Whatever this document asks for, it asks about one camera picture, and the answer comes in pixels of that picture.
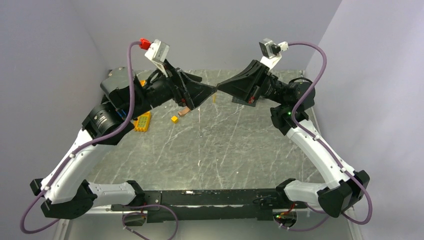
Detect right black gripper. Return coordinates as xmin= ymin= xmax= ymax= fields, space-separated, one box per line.
xmin=216 ymin=59 xmax=288 ymax=105

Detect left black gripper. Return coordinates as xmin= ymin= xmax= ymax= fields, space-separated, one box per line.
xmin=126 ymin=58 xmax=217 ymax=119

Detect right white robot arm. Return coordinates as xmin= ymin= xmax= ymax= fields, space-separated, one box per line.
xmin=217 ymin=60 xmax=370 ymax=218

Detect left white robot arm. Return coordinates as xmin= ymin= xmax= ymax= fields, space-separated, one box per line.
xmin=30 ymin=62 xmax=217 ymax=220

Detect grey and blue lego stack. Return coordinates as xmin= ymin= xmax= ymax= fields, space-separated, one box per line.
xmin=231 ymin=95 xmax=259 ymax=108

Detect tan curved block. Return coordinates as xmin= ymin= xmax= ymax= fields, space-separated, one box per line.
xmin=177 ymin=107 xmax=191 ymax=117

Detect small yellow cube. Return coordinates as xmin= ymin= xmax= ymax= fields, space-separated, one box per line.
xmin=171 ymin=116 xmax=179 ymax=124

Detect yellow window toy block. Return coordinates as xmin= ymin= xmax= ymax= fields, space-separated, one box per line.
xmin=133 ymin=111 xmax=152 ymax=132

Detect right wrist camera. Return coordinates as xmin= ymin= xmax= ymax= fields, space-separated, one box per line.
xmin=259 ymin=38 xmax=289 ymax=70

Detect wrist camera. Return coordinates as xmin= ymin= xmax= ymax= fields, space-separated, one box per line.
xmin=139 ymin=38 xmax=170 ymax=78
xmin=259 ymin=38 xmax=289 ymax=70

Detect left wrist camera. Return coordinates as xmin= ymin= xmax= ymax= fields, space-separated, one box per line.
xmin=139 ymin=38 xmax=170 ymax=78

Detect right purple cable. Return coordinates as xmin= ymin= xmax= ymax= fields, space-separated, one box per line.
xmin=273 ymin=41 xmax=374 ymax=232

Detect purple cable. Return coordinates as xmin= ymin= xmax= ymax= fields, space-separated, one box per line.
xmin=273 ymin=41 xmax=374 ymax=232
xmin=19 ymin=40 xmax=180 ymax=240

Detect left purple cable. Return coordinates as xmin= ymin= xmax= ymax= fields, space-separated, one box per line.
xmin=19 ymin=40 xmax=180 ymax=240

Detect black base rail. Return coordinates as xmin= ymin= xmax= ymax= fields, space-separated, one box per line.
xmin=110 ymin=188 xmax=299 ymax=223

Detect aluminium frame rail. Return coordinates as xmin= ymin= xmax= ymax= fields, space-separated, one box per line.
xmin=52 ymin=205 xmax=148 ymax=240

